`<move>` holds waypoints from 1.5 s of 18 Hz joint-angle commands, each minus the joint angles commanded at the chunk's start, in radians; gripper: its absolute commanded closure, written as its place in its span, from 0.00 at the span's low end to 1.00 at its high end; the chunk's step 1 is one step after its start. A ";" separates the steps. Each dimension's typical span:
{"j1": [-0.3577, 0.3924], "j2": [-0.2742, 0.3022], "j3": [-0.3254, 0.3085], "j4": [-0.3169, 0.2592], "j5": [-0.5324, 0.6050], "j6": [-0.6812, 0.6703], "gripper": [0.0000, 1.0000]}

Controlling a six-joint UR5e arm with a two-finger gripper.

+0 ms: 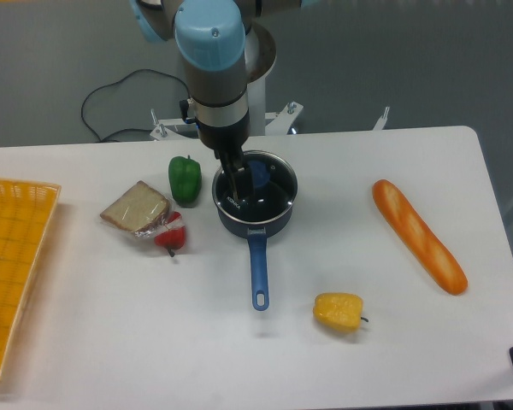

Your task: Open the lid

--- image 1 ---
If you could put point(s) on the yellow bell pepper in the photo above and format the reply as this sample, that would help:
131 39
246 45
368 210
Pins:
340 312

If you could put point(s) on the orange baguette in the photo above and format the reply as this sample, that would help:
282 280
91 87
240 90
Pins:
433 255

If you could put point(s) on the green bell pepper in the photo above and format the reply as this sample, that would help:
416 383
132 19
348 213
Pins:
185 179

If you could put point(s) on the yellow woven basket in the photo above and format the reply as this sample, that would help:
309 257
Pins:
26 209

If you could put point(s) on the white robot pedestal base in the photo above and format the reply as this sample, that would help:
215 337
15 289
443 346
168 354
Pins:
265 115

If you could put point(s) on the glass lid with blue knob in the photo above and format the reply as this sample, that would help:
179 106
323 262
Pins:
269 193

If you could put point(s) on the wrapped bread slice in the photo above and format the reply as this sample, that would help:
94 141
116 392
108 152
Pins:
140 211

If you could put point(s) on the red bell pepper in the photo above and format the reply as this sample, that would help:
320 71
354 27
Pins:
174 236

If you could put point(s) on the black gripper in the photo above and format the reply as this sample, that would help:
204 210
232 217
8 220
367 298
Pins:
227 142

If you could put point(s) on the blue saucepan with handle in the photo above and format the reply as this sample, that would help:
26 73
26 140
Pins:
257 236

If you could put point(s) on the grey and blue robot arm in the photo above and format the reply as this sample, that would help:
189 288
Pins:
226 57

